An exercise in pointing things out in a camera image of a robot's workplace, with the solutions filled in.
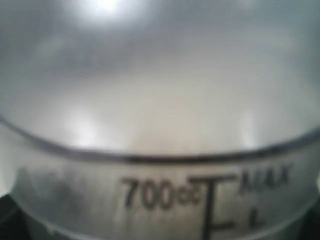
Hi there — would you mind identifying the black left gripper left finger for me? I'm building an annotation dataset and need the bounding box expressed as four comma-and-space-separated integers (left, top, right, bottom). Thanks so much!
0, 194, 54, 240

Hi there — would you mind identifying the clear plastic shaker bottle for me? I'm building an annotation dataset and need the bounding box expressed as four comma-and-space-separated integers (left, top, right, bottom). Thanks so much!
0, 0, 320, 240

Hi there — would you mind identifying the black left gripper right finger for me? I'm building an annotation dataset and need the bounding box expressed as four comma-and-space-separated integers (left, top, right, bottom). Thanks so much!
289, 172, 320, 240

